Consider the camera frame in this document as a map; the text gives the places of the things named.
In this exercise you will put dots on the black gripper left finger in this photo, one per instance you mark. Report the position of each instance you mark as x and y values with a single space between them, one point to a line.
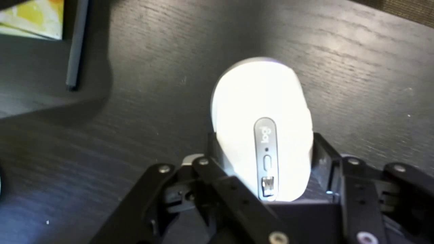
226 198

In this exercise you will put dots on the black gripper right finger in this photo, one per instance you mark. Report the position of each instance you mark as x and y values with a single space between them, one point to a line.
361 194

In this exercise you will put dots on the white computer mouse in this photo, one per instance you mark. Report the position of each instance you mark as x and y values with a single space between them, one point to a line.
258 103

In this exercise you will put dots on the beige patterned box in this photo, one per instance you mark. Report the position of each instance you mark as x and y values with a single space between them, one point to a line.
32 21

